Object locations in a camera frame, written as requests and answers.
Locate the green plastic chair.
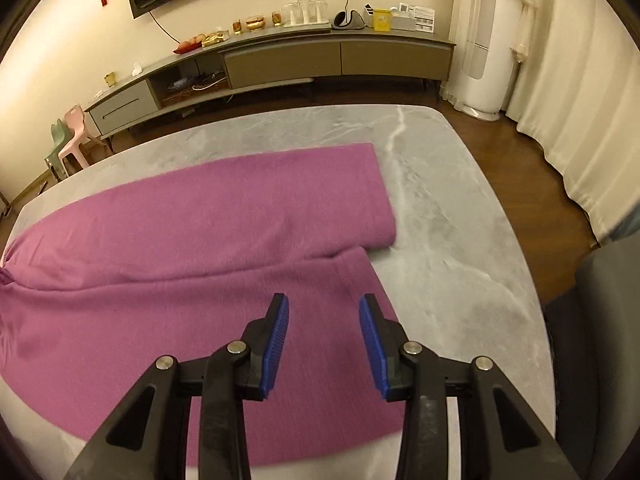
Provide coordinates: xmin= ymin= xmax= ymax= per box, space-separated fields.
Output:
xmin=44 ymin=119 xmax=73 ymax=182

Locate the pink plastic chair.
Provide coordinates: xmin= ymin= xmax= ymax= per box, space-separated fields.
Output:
xmin=58 ymin=104 xmax=105 ymax=169

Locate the grey upholstered chair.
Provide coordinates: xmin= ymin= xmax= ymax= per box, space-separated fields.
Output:
xmin=544 ymin=234 xmax=639 ymax=479

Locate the purple knit sweater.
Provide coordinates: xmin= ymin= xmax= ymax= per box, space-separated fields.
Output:
xmin=1 ymin=143 xmax=402 ymax=465

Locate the yellow box on cabinet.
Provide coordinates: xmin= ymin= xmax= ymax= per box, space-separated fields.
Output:
xmin=371 ymin=8 xmax=393 ymax=32

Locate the clear glass cups set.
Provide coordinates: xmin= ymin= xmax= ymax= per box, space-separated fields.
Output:
xmin=281 ymin=0 xmax=329 ymax=27

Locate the cream window curtain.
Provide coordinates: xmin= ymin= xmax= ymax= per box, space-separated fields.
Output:
xmin=506 ymin=0 xmax=639 ymax=240

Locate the white tower air conditioner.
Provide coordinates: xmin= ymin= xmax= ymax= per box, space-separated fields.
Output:
xmin=440 ymin=0 xmax=523 ymax=122

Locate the long grey TV cabinet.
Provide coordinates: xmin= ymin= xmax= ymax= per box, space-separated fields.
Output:
xmin=85 ymin=25 xmax=454 ymax=139

